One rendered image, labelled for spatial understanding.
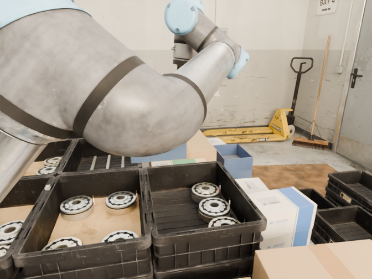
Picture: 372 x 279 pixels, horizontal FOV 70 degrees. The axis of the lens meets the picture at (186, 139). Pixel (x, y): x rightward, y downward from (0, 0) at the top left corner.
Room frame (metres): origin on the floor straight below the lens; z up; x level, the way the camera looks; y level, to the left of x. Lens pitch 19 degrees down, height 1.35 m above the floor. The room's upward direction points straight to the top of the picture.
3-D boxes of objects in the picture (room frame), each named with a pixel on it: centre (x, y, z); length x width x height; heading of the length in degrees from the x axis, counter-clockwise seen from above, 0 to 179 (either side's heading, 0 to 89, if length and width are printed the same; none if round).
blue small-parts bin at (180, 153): (0.74, 0.09, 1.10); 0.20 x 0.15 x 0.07; 11
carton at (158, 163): (1.04, 0.03, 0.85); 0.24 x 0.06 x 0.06; 100
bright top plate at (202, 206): (0.74, -0.09, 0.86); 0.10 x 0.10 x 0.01
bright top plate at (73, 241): (0.54, 0.32, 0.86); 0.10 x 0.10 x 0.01
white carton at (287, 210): (0.75, -0.31, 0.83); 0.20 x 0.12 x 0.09; 105
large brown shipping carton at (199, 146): (1.31, 0.04, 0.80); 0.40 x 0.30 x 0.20; 11
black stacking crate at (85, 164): (1.06, 0.35, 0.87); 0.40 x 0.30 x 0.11; 12
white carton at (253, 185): (0.96, -0.28, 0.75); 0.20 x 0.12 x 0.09; 8
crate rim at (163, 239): (0.73, -0.03, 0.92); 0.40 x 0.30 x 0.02; 12
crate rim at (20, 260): (0.67, 0.27, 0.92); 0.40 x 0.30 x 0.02; 12
